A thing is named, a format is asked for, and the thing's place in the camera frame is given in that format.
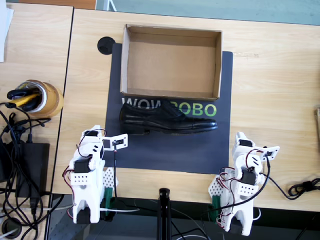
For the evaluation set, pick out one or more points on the black leather dress shoe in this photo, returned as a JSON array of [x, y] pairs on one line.
[[150, 117]]

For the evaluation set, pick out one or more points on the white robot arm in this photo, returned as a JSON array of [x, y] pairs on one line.
[[240, 215], [87, 197]]

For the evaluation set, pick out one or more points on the open cardboard box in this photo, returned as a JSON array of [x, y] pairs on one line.
[[170, 65]]

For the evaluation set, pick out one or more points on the brown packing tape roll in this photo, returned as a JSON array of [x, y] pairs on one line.
[[53, 100]]

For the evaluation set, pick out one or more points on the black power adapter brick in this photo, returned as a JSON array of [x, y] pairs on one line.
[[37, 160]]

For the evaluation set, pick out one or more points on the green table clamp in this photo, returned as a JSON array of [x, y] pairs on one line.
[[216, 202], [108, 197]]

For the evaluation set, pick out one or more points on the dark mat with WOWROBO print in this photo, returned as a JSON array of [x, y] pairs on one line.
[[175, 152]]

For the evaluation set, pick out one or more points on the round black desk grommet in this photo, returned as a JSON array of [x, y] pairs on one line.
[[105, 45]]

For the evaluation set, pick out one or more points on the white paper sheets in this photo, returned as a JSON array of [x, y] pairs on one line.
[[5, 32]]

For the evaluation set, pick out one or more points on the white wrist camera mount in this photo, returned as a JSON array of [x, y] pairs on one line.
[[275, 150], [122, 140]]

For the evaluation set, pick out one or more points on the white perforated base plate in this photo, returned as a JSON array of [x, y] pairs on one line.
[[110, 177], [216, 186]]

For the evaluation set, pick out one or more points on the black camera stand pole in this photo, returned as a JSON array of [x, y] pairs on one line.
[[165, 212]]

